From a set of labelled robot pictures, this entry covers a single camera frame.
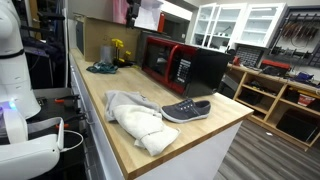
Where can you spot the blue tool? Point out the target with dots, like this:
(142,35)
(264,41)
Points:
(304,77)

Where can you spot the black clamp orange tip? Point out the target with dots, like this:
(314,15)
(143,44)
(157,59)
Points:
(65,99)
(68,124)

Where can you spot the wooden shelf unit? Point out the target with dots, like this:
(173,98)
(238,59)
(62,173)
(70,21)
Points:
(270,100)

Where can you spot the dark green cloth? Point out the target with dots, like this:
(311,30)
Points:
(101,68)

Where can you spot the red microwave oven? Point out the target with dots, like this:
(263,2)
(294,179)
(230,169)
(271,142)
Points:
(156,58)

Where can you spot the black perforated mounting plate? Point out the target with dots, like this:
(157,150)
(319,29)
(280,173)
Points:
(50,110)

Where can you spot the red and white container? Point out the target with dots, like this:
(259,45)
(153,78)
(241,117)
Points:
(306,100)

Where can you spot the grey slip-on shoe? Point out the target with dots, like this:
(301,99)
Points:
(186,110)

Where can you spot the white glass door cabinet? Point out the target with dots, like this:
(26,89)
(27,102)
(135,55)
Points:
(260,25)
(213,26)

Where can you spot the red and black toolbox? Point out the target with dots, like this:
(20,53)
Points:
(275,67)

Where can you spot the yellow clamp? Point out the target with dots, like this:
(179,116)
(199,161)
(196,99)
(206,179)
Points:
(117,45)

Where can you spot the white paper sheet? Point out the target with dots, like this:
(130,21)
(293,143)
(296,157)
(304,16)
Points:
(150,15)

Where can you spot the pink sheet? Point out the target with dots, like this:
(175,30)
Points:
(119,11)

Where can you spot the grey and white towel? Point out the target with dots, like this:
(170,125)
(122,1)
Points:
(140,120)

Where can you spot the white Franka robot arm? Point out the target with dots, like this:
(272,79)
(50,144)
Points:
(15,83)

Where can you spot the black pegboard tool rack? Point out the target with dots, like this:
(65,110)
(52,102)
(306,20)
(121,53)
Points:
(298,33)

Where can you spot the white counter base cabinet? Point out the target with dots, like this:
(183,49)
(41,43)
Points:
(200,160)

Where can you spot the black parts bin organizer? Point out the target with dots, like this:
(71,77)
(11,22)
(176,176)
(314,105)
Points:
(249,55)

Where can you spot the black and red microwave body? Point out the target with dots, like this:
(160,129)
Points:
(206,71)

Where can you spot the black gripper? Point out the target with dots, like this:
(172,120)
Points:
(134,8)

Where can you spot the black box on shelf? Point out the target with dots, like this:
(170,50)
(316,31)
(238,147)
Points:
(296,126)

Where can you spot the aluminium cylinder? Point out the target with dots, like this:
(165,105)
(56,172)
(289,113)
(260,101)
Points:
(106,54)

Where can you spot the red cylinder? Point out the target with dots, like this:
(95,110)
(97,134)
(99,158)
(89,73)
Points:
(161,22)

